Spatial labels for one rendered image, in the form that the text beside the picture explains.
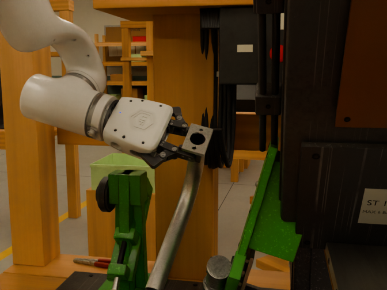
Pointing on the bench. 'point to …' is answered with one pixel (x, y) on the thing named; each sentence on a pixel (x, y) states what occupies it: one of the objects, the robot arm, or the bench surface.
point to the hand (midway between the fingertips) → (193, 144)
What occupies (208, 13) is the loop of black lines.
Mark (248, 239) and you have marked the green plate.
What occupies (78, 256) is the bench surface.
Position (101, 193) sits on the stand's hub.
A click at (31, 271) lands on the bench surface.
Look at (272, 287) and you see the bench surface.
